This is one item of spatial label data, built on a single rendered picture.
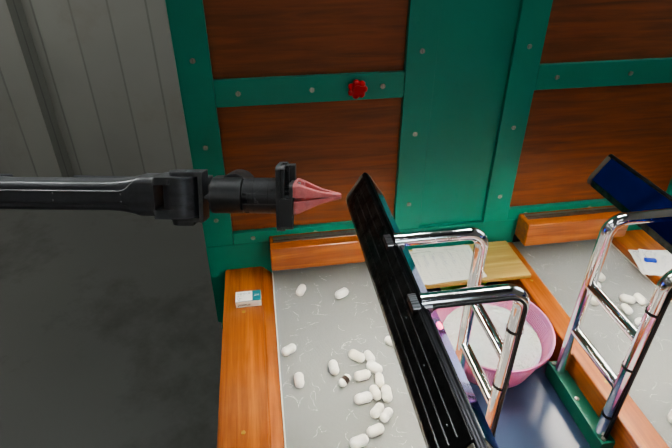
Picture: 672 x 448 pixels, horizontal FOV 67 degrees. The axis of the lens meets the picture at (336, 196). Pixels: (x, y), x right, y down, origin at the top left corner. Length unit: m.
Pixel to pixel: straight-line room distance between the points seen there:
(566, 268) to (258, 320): 0.83
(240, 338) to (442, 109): 0.70
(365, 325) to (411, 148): 0.44
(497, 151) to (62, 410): 1.75
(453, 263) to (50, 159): 2.56
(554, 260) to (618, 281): 0.16
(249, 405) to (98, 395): 1.21
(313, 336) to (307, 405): 0.18
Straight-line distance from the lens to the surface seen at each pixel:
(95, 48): 3.08
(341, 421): 1.06
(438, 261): 1.36
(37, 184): 0.91
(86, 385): 2.26
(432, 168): 1.30
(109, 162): 3.34
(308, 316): 1.24
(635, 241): 1.67
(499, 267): 1.39
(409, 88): 1.18
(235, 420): 1.05
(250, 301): 1.24
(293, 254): 1.27
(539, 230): 1.45
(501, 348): 0.91
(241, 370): 1.12
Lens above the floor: 1.61
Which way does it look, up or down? 31 degrees down
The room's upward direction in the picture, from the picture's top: straight up
